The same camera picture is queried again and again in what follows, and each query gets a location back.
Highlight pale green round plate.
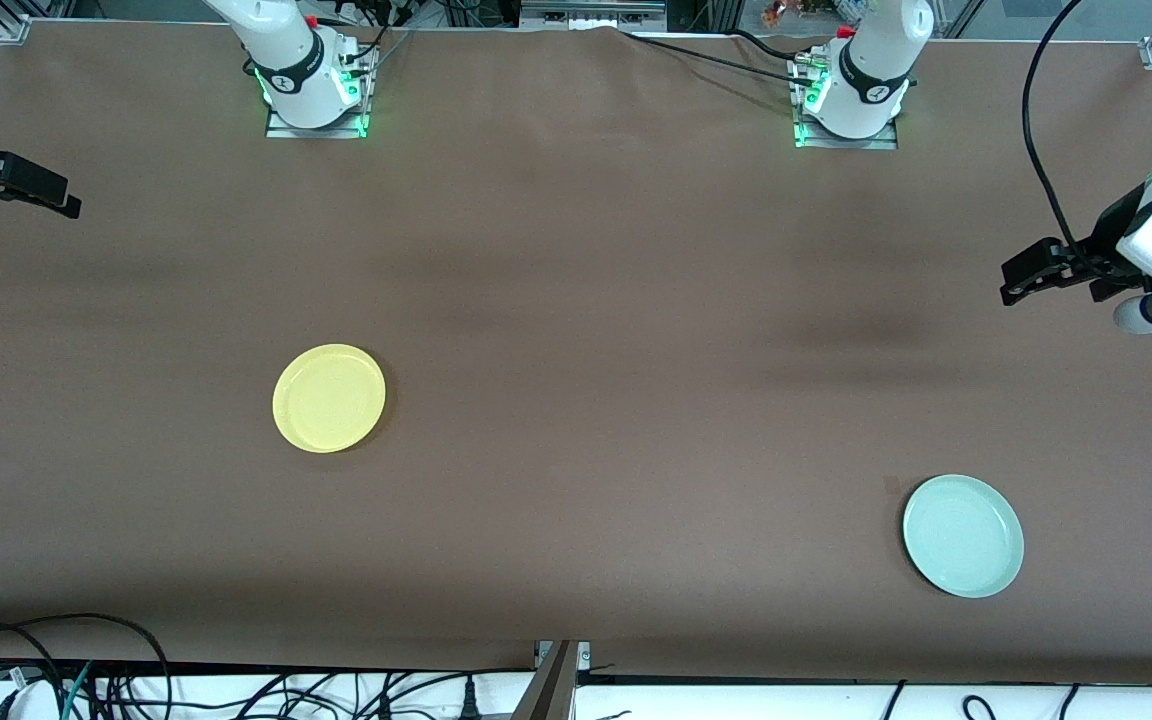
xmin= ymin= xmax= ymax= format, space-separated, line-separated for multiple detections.
xmin=902 ymin=474 xmax=1025 ymax=599

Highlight yellow round plate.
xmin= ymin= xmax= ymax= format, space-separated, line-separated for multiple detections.
xmin=272 ymin=343 xmax=387 ymax=455

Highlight colourful background items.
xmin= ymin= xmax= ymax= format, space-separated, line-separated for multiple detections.
xmin=761 ymin=0 xmax=837 ymax=26

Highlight brown table cloth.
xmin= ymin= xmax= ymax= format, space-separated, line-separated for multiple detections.
xmin=0 ymin=20 xmax=1152 ymax=686

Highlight aluminium profile beam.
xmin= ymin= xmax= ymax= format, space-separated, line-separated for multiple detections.
xmin=511 ymin=640 xmax=579 ymax=720

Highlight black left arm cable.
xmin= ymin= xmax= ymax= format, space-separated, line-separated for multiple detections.
xmin=1024 ymin=0 xmax=1097 ymax=261

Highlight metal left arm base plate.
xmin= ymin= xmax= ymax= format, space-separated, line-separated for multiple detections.
xmin=793 ymin=50 xmax=899 ymax=151

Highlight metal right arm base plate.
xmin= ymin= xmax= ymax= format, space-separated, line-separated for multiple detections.
xmin=266 ymin=45 xmax=369 ymax=139

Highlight short black base cable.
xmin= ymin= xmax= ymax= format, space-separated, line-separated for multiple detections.
xmin=731 ymin=28 xmax=812 ymax=63

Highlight grey base cable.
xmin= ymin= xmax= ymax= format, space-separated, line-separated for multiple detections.
xmin=368 ymin=28 xmax=415 ymax=76

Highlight long black base cable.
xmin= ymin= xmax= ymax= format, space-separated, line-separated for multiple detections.
xmin=621 ymin=30 xmax=817 ymax=89

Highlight black looped cable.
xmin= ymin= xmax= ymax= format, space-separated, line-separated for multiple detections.
xmin=0 ymin=613 xmax=172 ymax=720

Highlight teal cable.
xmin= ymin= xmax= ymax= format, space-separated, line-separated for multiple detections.
xmin=61 ymin=660 xmax=95 ymax=720

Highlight grey metal bracket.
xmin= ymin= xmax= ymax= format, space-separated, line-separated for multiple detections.
xmin=521 ymin=0 xmax=667 ymax=31

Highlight small metal corner bracket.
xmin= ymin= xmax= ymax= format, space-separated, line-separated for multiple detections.
xmin=534 ymin=640 xmax=592 ymax=669

